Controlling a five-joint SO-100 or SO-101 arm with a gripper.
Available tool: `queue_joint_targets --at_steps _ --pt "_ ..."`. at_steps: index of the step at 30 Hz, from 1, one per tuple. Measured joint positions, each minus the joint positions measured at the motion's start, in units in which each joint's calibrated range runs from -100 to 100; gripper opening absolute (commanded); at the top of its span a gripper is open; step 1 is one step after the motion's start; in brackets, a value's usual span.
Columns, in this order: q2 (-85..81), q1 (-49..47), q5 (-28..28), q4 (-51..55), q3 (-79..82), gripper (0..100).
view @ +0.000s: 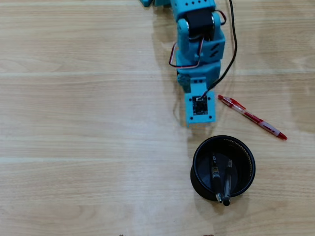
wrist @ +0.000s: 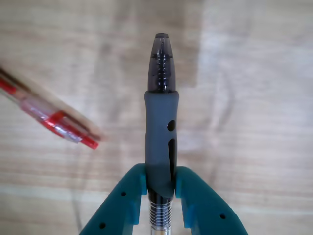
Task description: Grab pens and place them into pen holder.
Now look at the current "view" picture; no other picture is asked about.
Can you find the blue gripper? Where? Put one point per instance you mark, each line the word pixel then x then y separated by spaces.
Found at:
pixel 184 81

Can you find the red white retractable pen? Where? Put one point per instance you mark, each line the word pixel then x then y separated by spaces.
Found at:
pixel 253 118

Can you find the black retractable pen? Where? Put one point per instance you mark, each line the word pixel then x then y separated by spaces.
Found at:
pixel 215 177

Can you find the clear gel pen black cap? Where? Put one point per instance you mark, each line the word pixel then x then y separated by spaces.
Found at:
pixel 227 182

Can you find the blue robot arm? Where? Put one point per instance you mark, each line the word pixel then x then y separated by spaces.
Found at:
pixel 194 49

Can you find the black mesh pen holder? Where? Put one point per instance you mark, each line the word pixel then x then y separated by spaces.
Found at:
pixel 243 159

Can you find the blue wrist camera module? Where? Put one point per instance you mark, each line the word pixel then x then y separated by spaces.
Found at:
pixel 199 108

